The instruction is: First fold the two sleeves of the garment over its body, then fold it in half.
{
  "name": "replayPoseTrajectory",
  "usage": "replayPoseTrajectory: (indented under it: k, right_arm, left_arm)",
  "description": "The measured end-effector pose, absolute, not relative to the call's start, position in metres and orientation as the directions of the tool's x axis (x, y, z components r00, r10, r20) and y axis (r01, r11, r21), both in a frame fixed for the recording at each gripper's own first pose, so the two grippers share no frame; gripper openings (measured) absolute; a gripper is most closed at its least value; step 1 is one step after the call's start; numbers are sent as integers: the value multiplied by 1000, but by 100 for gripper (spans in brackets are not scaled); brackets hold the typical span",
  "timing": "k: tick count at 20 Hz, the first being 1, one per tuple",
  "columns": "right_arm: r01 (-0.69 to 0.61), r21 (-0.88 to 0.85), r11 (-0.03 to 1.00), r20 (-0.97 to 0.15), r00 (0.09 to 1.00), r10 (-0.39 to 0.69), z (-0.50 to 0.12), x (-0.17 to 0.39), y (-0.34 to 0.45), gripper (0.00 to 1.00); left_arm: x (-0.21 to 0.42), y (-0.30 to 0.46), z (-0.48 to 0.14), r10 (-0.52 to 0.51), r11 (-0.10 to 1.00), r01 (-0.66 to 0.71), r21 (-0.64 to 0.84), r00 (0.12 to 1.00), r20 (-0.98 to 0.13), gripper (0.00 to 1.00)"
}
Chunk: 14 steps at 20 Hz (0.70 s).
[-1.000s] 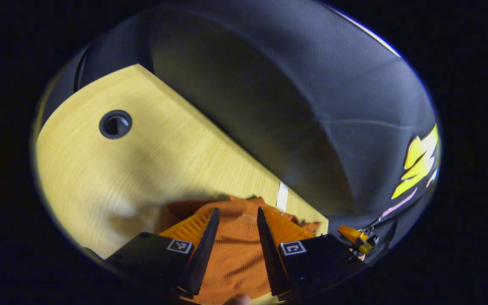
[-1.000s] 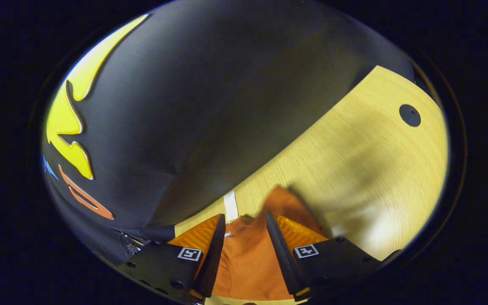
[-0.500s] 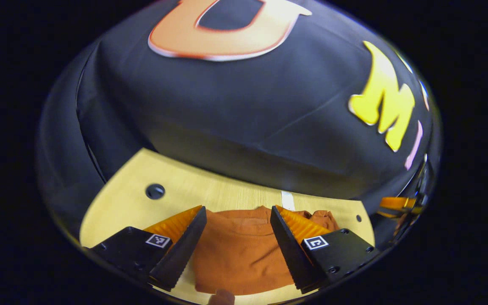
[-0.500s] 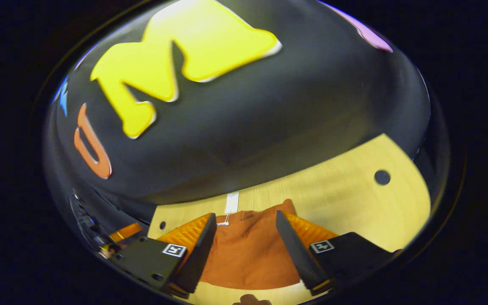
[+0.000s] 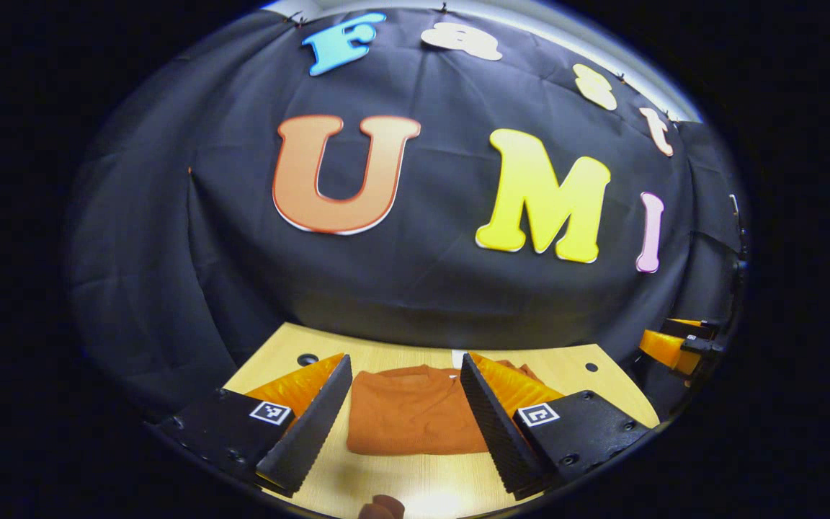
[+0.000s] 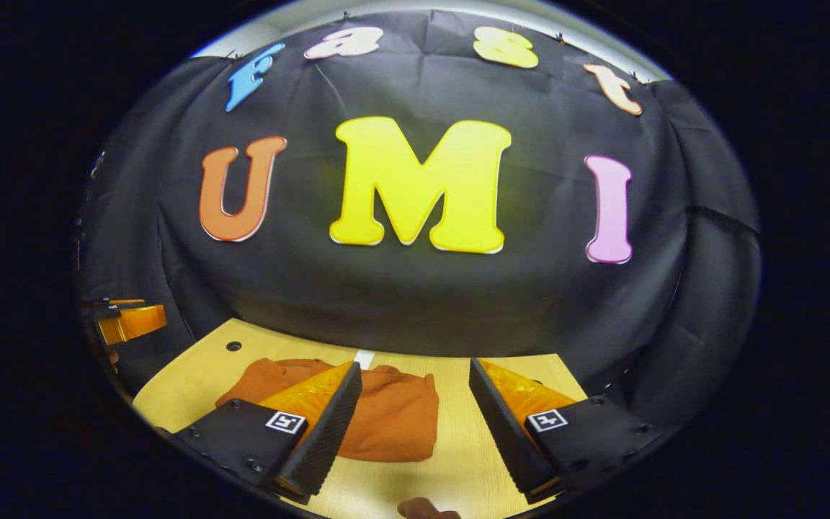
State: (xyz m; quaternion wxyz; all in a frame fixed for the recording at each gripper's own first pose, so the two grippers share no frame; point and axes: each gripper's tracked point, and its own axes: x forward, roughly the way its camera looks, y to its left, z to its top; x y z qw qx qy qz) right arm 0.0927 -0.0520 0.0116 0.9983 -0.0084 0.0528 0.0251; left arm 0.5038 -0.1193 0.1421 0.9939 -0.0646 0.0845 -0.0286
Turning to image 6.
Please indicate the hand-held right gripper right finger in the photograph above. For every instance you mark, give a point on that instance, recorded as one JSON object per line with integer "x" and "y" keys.
{"x": 505, "y": 440}

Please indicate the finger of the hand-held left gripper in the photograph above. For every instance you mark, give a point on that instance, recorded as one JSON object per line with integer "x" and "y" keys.
{"x": 112, "y": 305}
{"x": 134, "y": 323}

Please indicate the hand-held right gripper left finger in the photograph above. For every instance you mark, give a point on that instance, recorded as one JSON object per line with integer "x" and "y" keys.
{"x": 325, "y": 440}

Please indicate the orange ribbed button cardigan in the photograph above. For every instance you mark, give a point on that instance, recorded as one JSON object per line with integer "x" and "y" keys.
{"x": 393, "y": 418}

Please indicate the black backdrop cloth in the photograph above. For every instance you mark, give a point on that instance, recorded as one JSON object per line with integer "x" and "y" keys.
{"x": 422, "y": 303}

